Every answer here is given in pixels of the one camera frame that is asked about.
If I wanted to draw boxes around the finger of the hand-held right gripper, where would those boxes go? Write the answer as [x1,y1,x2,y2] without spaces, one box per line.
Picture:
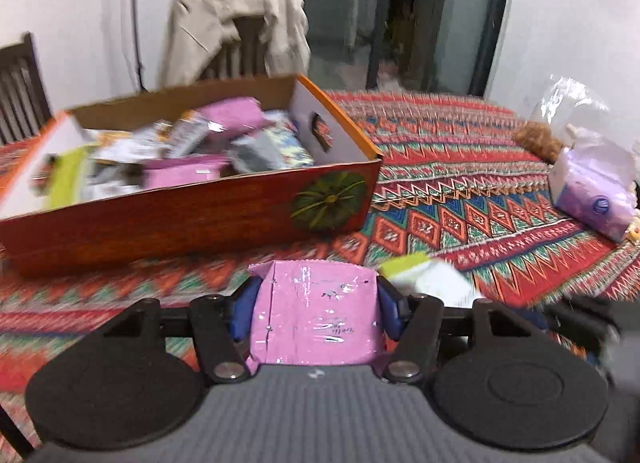
[532,297,601,344]

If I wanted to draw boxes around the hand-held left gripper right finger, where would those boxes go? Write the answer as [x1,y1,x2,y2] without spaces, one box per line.
[377,277,543,385]

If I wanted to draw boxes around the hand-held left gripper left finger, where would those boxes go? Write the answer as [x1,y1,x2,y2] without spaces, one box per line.
[102,277,263,384]

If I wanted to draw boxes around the white and green snack packet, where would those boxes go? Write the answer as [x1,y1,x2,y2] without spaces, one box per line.
[377,253,481,309]

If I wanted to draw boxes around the pink snack packet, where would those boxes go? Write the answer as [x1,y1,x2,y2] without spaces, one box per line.
[142,153,231,189]
[195,98,266,136]
[247,260,388,376]

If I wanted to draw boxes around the red cardboard box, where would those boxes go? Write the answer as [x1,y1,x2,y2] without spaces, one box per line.
[0,74,383,278]

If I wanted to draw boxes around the pile of assorted snack packets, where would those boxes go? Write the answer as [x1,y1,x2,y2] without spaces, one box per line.
[30,98,316,209]

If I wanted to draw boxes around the purple tissue pack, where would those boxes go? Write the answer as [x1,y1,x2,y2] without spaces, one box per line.
[549,146,637,243]

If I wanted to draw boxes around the patterned red tablecloth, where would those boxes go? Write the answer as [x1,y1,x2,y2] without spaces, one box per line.
[0,88,640,449]

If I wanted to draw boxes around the clear plastic bag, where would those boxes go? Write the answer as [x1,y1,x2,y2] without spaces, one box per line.
[515,76,636,166]

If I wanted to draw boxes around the wooden chair under jacket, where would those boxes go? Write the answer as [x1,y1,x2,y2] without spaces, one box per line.
[200,16,273,80]

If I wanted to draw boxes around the beige jacket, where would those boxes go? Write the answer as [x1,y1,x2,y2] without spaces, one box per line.
[159,0,312,89]

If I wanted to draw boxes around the sliding glass door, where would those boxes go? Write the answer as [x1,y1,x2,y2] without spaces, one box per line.
[200,0,516,96]

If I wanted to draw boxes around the dark wooden chair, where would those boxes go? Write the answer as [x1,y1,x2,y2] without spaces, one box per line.
[0,32,53,146]

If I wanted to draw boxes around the floor lamp on stand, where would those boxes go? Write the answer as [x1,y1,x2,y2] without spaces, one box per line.
[127,0,148,94]

